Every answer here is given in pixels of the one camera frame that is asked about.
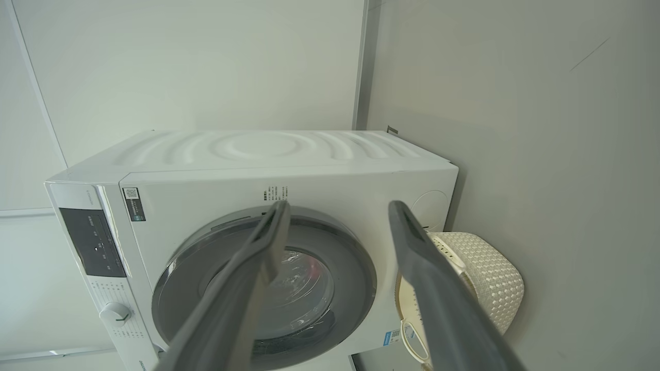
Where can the cream perforated laundry basket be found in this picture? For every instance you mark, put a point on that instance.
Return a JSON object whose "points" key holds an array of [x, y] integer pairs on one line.
{"points": [[490, 278]]}

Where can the white front-load washing machine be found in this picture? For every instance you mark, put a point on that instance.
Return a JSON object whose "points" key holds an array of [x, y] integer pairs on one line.
{"points": [[335, 180]]}

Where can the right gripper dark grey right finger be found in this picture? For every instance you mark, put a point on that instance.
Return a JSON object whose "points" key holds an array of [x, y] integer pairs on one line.
{"points": [[443, 309]]}

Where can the black washing machine door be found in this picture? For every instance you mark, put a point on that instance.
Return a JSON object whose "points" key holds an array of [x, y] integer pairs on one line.
{"points": [[350, 288]]}

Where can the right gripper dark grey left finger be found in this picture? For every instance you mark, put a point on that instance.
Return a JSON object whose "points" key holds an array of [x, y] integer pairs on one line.
{"points": [[221, 309]]}

